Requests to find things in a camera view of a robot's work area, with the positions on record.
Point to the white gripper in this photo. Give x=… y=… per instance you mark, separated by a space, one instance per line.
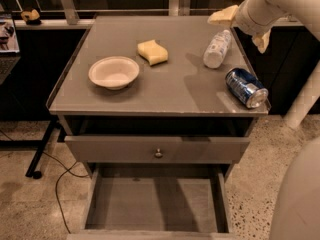
x=247 y=20

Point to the clear plastic water bottle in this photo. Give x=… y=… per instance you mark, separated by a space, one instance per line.
x=217 y=49

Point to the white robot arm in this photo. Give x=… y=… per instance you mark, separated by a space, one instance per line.
x=296 y=214

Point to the grey drawer cabinet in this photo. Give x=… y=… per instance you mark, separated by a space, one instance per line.
x=176 y=98

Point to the round metal drawer knob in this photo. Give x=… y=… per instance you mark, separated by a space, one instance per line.
x=158 y=153

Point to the grey top drawer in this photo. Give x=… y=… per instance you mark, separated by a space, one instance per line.
x=141 y=149

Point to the open grey middle drawer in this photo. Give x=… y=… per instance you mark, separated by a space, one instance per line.
x=156 y=202

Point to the blue soda can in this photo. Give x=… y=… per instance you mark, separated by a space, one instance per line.
x=246 y=88

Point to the metal window railing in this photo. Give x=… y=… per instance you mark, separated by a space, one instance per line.
x=133 y=10

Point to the yellow wavy sponge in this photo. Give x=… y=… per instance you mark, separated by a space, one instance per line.
x=152 y=52

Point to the white paper bowl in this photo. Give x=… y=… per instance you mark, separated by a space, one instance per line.
x=114 y=73

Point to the yellow object on black base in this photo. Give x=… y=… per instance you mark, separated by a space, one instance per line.
x=31 y=17

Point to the open laptop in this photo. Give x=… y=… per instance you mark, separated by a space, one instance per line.
x=9 y=46

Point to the black table leg frame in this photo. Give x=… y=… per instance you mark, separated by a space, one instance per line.
x=38 y=145

